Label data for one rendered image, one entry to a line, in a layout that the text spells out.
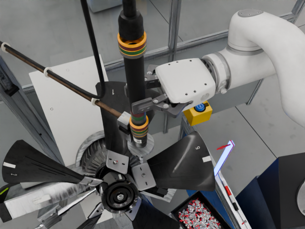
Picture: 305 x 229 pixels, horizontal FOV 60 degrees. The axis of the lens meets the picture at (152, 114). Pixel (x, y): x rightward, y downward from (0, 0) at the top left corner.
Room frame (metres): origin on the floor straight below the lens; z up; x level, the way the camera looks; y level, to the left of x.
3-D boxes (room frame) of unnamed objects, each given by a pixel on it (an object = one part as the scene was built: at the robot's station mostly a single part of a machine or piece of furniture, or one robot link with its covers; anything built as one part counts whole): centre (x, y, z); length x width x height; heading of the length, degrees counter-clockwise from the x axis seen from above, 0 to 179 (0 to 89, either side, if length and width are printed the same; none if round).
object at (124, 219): (0.36, 0.19, 0.46); 0.09 x 0.04 x 0.91; 111
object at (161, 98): (0.31, -0.03, 1.64); 0.05 x 0.05 x 0.03; 81
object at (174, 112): (0.30, -0.05, 1.64); 0.08 x 0.06 x 0.01; 171
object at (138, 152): (0.31, 0.04, 1.48); 0.09 x 0.07 x 0.10; 56
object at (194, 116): (0.71, -0.20, 1.02); 0.16 x 0.10 x 0.11; 21
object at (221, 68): (0.37, -0.13, 1.64); 0.09 x 0.03 x 0.08; 21
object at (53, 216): (0.19, 0.36, 1.08); 0.07 x 0.04 x 0.06; 122
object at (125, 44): (0.31, 0.03, 1.78); 0.04 x 0.04 x 0.03
